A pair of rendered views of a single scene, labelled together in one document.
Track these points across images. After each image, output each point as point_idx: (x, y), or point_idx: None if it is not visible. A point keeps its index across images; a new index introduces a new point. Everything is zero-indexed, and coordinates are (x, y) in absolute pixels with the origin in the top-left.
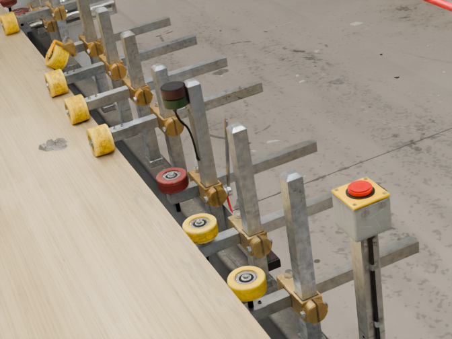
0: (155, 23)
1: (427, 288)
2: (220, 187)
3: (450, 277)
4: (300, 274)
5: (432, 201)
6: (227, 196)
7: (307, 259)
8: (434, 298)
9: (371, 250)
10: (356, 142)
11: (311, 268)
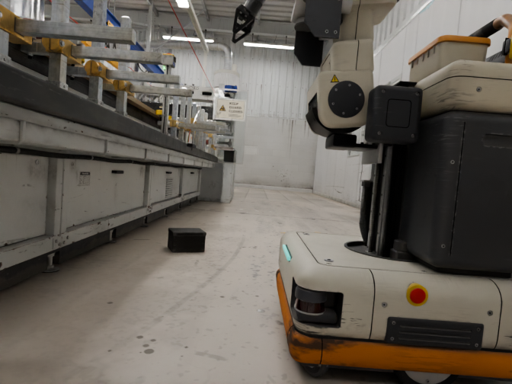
0: (225, 132)
1: (270, 226)
2: None
3: (281, 227)
4: (172, 110)
5: (301, 222)
6: (190, 129)
7: (175, 107)
8: (269, 227)
9: (167, 70)
10: (296, 216)
11: (176, 110)
